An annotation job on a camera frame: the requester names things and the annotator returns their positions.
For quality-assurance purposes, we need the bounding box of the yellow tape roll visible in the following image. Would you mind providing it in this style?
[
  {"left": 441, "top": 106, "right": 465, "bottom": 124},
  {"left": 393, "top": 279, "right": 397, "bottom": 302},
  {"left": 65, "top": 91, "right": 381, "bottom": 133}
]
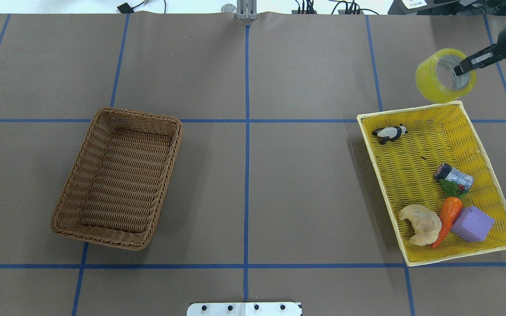
[{"left": 415, "top": 48, "right": 477, "bottom": 103}]

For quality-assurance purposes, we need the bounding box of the purple foam block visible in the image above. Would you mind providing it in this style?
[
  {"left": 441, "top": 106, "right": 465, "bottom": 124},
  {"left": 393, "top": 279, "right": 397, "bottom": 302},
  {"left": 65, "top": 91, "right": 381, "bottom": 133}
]
[{"left": 451, "top": 206, "right": 495, "bottom": 242}]

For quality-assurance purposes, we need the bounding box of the brown wicker basket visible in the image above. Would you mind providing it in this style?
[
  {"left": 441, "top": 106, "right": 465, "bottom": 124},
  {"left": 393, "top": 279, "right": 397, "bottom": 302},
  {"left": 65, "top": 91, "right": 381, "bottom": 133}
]
[{"left": 51, "top": 107, "right": 183, "bottom": 251}]

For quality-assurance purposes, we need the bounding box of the yellow woven basket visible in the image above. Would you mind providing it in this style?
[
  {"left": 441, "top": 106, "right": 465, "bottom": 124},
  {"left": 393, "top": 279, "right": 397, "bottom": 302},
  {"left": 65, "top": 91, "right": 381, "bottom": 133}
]
[{"left": 357, "top": 101, "right": 506, "bottom": 266}]

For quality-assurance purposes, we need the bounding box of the toy croissant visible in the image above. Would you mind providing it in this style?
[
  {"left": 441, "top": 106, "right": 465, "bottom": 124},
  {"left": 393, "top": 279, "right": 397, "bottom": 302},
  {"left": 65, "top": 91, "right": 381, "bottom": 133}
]
[{"left": 399, "top": 204, "right": 442, "bottom": 246}]

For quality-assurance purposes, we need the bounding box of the metal camera post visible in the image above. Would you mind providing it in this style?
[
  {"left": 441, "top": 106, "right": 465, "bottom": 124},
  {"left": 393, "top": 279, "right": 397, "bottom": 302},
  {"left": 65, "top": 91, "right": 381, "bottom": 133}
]
[{"left": 235, "top": 0, "right": 258, "bottom": 21}]

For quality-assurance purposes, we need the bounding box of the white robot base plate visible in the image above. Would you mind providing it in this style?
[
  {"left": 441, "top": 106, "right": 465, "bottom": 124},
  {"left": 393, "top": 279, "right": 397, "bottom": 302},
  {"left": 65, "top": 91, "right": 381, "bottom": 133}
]
[{"left": 186, "top": 302, "right": 303, "bottom": 316}]

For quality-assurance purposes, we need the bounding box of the toy carrot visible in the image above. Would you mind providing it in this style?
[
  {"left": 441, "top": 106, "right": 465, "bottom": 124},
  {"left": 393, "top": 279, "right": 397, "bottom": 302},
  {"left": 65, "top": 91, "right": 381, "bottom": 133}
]
[{"left": 430, "top": 179, "right": 469, "bottom": 249}]

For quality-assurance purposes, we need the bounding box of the panda figurine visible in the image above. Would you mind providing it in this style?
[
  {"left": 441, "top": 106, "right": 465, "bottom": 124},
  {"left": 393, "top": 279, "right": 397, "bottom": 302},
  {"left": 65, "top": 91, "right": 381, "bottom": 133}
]
[{"left": 372, "top": 124, "right": 408, "bottom": 145}]

